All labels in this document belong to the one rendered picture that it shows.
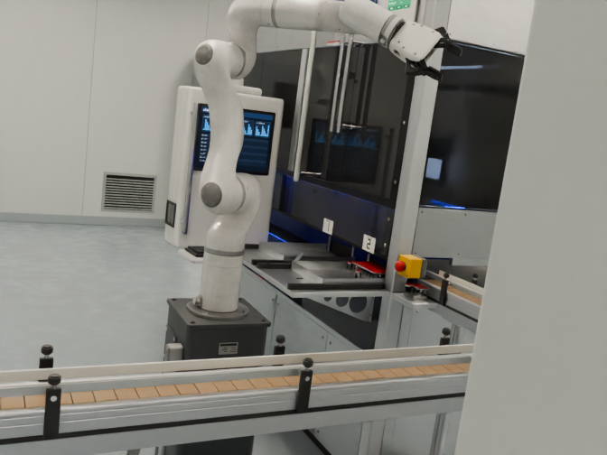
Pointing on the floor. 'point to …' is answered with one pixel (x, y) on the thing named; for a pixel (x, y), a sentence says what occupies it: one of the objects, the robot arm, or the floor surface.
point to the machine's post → (406, 207)
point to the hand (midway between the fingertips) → (448, 63)
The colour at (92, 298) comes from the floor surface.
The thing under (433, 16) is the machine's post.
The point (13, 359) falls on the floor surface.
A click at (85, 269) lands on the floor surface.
